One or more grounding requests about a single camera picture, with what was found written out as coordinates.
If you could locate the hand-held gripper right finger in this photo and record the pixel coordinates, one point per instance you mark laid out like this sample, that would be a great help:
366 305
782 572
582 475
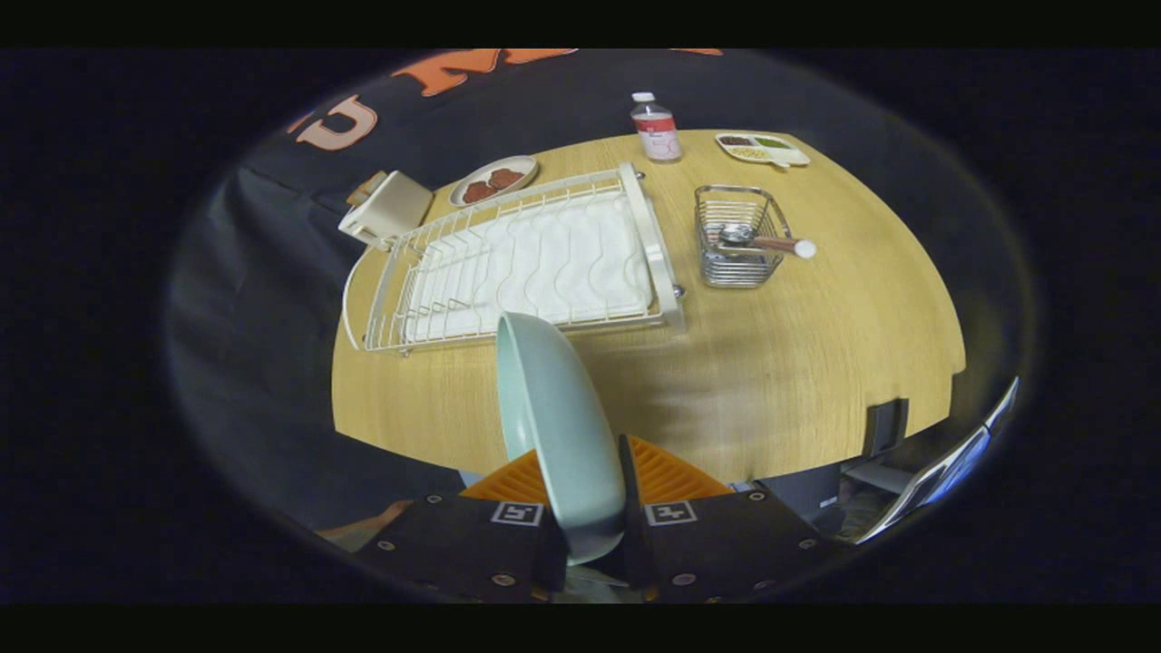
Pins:
635 544

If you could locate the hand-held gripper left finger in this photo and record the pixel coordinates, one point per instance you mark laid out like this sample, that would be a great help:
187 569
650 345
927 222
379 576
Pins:
453 544

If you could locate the pale green plate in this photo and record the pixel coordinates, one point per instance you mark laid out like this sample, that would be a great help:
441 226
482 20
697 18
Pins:
562 435

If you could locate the round beige plate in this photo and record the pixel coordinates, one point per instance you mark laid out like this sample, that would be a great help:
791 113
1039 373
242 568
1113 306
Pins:
526 165

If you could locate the white drying mat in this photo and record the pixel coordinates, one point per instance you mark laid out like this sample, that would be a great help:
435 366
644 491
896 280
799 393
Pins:
562 263

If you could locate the white toaster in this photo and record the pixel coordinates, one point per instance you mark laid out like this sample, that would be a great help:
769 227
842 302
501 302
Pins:
399 204

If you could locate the brown meat piece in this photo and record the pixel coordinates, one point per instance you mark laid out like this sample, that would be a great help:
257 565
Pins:
506 179
478 191

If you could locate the toast slice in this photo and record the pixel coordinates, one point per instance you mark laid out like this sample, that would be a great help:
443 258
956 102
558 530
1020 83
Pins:
365 190

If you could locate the clear bottle with red label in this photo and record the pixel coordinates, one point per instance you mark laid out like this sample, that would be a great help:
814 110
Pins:
657 131

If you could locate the white divided snack tray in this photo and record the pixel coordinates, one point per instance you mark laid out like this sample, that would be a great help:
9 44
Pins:
794 156

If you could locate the black table bracket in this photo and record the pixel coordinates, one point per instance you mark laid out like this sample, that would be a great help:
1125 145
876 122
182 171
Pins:
884 426

